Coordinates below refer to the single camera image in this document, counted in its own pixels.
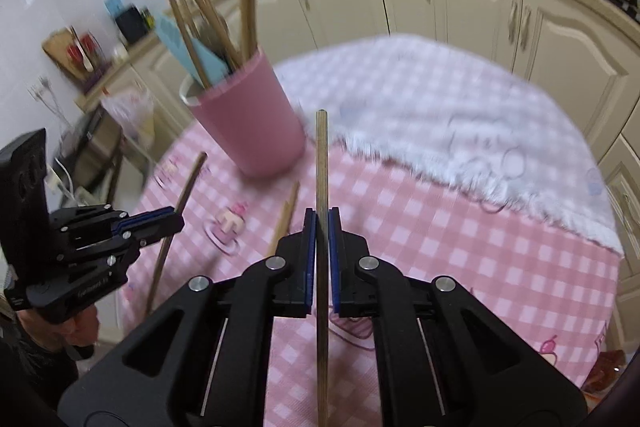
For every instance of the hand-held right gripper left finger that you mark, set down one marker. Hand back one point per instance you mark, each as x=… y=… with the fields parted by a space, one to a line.
x=310 y=257

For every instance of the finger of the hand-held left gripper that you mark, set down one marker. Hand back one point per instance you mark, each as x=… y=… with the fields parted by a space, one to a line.
x=155 y=232
x=145 y=216

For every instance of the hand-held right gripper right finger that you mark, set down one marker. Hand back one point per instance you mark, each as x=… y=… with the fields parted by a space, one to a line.
x=333 y=257

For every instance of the wooden chopstick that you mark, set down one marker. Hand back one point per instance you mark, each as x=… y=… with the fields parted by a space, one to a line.
x=192 y=179
x=322 y=167
x=290 y=212

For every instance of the pink utensil cup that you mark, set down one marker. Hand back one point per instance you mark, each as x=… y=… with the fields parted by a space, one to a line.
x=250 y=122

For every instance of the person's left forearm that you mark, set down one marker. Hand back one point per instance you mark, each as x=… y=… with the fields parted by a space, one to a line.
x=30 y=367

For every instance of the person's left hand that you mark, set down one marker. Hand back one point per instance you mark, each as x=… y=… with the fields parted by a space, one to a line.
x=80 y=332

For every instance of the clear plastic bag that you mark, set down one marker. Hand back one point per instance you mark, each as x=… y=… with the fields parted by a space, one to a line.
x=127 y=112

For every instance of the pink checked tablecloth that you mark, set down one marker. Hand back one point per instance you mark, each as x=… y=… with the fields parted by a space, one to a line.
x=450 y=267

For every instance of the wooden chopping board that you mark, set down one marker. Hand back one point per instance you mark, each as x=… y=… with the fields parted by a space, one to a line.
x=65 y=52

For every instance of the white fluffy towel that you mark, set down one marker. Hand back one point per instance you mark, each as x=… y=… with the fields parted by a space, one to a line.
x=425 y=117

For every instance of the light blue box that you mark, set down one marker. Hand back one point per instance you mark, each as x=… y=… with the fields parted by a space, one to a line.
x=114 y=4

